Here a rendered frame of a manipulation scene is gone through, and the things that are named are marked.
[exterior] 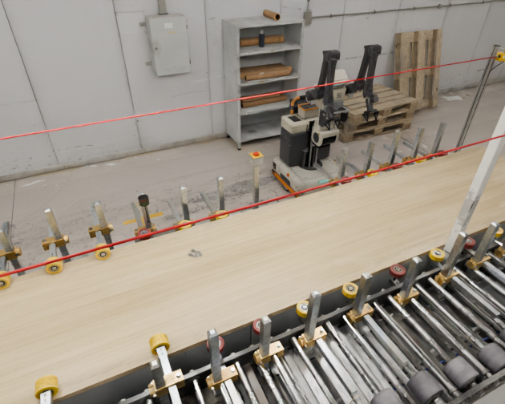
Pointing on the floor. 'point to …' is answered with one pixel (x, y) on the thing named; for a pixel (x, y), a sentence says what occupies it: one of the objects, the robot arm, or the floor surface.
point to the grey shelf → (256, 119)
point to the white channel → (486, 163)
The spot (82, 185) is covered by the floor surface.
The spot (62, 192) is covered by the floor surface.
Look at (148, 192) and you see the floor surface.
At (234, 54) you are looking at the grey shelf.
